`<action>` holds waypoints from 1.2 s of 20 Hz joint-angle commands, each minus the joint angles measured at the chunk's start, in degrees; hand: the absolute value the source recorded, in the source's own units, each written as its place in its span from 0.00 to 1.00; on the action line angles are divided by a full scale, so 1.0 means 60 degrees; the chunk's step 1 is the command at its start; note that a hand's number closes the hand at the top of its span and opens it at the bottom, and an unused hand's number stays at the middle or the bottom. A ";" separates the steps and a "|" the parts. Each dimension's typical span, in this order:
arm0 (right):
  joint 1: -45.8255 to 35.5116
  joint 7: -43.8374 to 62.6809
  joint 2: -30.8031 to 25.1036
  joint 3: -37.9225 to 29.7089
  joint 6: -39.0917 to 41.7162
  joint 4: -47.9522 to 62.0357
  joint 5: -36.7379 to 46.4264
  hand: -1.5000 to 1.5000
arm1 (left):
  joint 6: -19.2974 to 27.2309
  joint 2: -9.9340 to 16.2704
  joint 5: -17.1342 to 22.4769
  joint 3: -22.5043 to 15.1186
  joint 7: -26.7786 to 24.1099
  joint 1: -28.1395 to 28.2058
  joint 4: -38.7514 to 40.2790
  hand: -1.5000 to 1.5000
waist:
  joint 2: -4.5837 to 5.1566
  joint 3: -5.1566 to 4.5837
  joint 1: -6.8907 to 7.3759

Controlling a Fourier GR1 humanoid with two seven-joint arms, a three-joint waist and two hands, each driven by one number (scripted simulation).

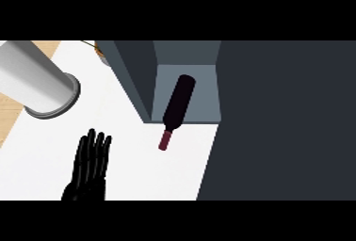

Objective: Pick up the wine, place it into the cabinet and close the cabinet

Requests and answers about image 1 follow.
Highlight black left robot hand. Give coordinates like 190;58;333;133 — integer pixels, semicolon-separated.
60;128;114;201

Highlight dark wine bottle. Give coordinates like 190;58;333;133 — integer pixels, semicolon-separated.
157;73;199;152

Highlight grey cabinet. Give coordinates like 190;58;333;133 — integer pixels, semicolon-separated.
95;40;224;124

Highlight dark grey cabinet door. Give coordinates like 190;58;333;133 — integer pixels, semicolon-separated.
197;40;356;201

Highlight pale grey cylinder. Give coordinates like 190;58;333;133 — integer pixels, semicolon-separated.
0;40;83;121

